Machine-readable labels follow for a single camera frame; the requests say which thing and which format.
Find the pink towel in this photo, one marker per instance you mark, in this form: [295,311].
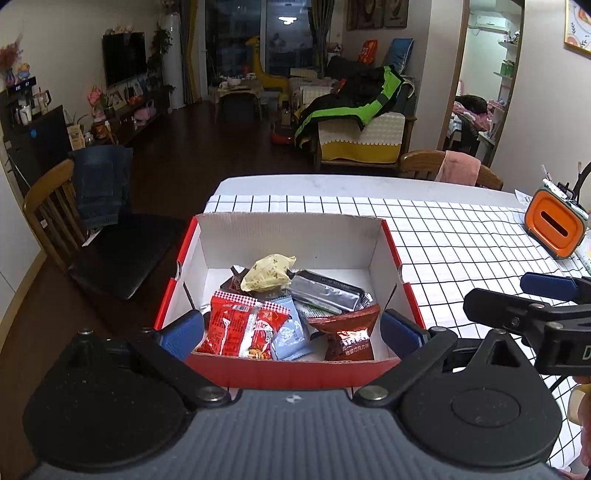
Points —
[457,167]

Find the pink flower bouquet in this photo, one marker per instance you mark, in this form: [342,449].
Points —
[97,99]

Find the orange pillow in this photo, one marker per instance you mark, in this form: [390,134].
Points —
[367,50]

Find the silver black snack packet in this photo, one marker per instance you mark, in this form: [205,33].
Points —
[325,290]

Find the coffee table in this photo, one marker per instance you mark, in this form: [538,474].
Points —
[240,92]

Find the white standing air conditioner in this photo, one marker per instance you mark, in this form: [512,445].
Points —
[171,60]

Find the brown candy wrapper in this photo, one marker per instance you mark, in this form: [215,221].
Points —
[235,279]

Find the yellow giraffe toy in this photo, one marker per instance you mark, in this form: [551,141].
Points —
[265,69]

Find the wooden chair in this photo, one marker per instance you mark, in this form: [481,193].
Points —
[425,164]
[106,249]

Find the black television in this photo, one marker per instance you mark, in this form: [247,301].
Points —
[124,57]

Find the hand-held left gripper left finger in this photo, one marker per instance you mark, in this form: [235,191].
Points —
[182,333]

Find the black calligraphy brush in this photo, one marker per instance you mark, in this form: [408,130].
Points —
[578,177]

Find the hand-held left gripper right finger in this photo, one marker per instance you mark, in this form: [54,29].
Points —
[401,334]

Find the sofa with yellow cover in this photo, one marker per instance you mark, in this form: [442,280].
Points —
[364,138]

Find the blue jeans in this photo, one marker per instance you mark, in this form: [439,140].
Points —
[101,184]

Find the pile of clothes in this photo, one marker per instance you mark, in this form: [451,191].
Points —
[471,113]

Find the orange green tissue box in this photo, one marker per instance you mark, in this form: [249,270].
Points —
[554,221]

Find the red cardboard box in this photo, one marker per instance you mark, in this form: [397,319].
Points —
[286,244]

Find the white marker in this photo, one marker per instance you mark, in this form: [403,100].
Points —
[556,189]

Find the yellow framed picture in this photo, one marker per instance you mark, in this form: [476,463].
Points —
[579,23]

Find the green potted plant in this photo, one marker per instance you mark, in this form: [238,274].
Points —
[159,55]

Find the colourful dotted printed bag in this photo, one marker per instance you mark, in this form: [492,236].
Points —
[584,258]

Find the blue pillow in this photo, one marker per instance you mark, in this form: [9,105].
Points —
[397,54]

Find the dark red snack packet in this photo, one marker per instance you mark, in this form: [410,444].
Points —
[348,334]

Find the light blue snack packet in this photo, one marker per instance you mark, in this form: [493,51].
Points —
[288,334]

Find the person's right hand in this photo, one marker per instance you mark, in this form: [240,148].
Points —
[582,401]

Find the green black jacket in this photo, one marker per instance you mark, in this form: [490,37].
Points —
[355,104]

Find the beige snack packet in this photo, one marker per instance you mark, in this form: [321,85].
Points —
[268,272]

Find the wall air conditioner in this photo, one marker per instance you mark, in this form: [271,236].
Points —
[497,22]

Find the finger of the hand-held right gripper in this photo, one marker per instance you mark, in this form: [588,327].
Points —
[549,285]
[498,309]

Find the dark wall painting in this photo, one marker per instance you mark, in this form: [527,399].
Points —
[376,14]

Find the black cabinet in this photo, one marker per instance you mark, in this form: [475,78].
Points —
[32,134]

